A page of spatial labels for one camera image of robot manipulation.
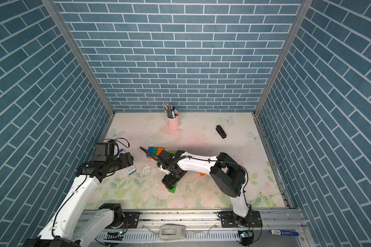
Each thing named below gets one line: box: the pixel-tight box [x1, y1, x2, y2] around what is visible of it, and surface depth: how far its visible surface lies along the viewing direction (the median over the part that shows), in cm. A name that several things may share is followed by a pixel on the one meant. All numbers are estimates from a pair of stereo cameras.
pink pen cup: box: [165, 109, 181, 130], surface depth 111 cm
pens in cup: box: [161, 102, 178, 119], surface depth 105 cm
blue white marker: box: [269, 228, 300, 237], surface depth 71 cm
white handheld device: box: [159, 223, 186, 240], surface depth 69 cm
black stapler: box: [215, 124, 227, 139], surface depth 110 cm
